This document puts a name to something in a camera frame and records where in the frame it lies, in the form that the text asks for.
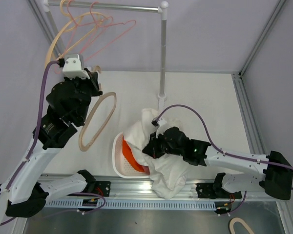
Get beige wooden hanger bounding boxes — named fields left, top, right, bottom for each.
left=44, top=0, right=105, bottom=69

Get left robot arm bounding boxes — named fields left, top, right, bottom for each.
left=0, top=69, right=103, bottom=222

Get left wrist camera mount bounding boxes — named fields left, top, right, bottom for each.
left=58, top=54, right=90, bottom=80

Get white perforated plastic basket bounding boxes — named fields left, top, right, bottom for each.
left=112, top=132, right=149, bottom=179

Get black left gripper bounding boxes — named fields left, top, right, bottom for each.
left=63, top=68, right=103, bottom=123

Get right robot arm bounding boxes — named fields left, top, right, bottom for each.
left=143, top=127, right=293, bottom=200

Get beige hanger on floor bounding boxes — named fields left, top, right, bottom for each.
left=229, top=217, right=254, bottom=234

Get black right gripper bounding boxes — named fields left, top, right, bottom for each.
left=143, top=130, right=184, bottom=159

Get orange t shirt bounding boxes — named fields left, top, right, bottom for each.
left=122, top=139, right=144, bottom=173

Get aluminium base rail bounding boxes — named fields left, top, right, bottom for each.
left=36, top=174, right=288, bottom=202

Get beige hanger of white shirt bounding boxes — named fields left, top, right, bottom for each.
left=78, top=65, right=118, bottom=152

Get white and silver clothes rack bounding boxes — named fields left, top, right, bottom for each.
left=42, top=0, right=168, bottom=111

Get white t shirt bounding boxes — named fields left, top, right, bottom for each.
left=123, top=108, right=189, bottom=199

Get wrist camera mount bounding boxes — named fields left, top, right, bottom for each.
left=151, top=117, right=167, bottom=136
left=58, top=54, right=90, bottom=80

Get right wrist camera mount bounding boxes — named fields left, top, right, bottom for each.
left=151, top=117, right=167, bottom=136

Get pink t shirt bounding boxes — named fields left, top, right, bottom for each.
left=142, top=166, right=150, bottom=175

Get white slotted cable duct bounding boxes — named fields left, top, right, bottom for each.
left=45, top=198, right=216, bottom=211

